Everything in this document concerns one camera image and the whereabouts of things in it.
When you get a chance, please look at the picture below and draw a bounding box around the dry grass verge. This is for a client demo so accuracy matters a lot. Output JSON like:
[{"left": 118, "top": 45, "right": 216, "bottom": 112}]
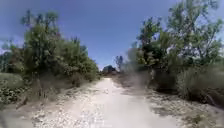
[
  {"left": 0, "top": 79, "right": 98, "bottom": 128},
  {"left": 114, "top": 74, "right": 224, "bottom": 128}
]

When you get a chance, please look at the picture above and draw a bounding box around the thicket of green bushes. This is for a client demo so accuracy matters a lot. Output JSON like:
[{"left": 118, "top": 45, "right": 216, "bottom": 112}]
[{"left": 0, "top": 9, "right": 101, "bottom": 101}]

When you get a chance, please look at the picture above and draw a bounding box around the thicket of green trees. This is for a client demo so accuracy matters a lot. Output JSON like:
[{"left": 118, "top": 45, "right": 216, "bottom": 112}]
[{"left": 113, "top": 0, "right": 224, "bottom": 108}]

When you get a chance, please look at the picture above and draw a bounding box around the dark distant tree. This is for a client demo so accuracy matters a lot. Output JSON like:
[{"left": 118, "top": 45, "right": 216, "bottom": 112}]
[{"left": 101, "top": 64, "right": 118, "bottom": 76}]

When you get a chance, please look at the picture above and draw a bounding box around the pale gravel path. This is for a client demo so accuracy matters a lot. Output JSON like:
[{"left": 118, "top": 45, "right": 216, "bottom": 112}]
[{"left": 32, "top": 77, "right": 188, "bottom": 128}]

